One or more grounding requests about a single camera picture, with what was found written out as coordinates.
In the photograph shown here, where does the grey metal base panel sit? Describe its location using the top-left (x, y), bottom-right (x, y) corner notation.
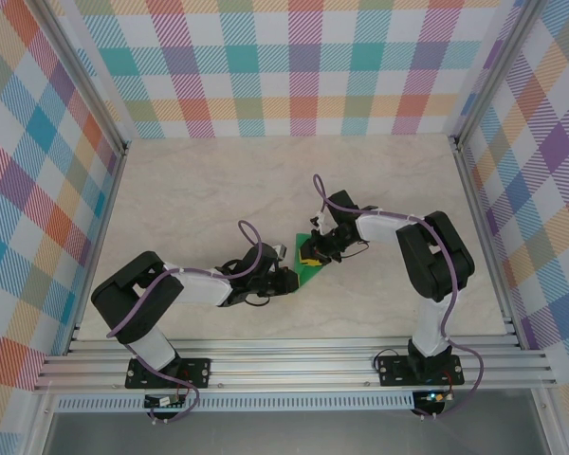
top-left (42, 391), bottom-right (551, 455)

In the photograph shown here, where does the small black circuit board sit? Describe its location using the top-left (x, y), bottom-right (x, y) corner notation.
top-left (143, 393), bottom-right (187, 410)

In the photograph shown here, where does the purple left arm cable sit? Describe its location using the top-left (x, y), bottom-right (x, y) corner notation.
top-left (105, 219), bottom-right (266, 427)

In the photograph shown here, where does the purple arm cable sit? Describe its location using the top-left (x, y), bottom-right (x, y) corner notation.
top-left (105, 219), bottom-right (266, 427)
top-left (311, 173), bottom-right (485, 422)

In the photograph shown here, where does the aluminium mounting rail beam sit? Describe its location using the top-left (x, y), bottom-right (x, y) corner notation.
top-left (32, 336), bottom-right (559, 393)

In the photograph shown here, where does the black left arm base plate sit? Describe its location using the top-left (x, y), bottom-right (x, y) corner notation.
top-left (124, 357), bottom-right (212, 390)

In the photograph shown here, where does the white slotted cable duct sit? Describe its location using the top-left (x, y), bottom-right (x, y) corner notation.
top-left (55, 395), bottom-right (416, 412)

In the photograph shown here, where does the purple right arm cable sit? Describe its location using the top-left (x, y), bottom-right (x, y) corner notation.
top-left (311, 173), bottom-right (485, 422)

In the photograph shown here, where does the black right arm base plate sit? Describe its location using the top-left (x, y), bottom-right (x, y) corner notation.
top-left (376, 354), bottom-right (465, 388)

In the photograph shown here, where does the aluminium side rail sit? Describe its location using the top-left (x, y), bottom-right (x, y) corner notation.
top-left (64, 140), bottom-right (130, 355)
top-left (450, 136), bottom-right (525, 350)

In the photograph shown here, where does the aluminium frame post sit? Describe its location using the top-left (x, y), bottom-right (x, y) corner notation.
top-left (448, 0), bottom-right (540, 148)
top-left (36, 0), bottom-right (129, 155)

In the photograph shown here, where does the aluminium frame leg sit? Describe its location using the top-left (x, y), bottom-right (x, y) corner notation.
top-left (533, 389), bottom-right (563, 455)
top-left (26, 391), bottom-right (58, 455)

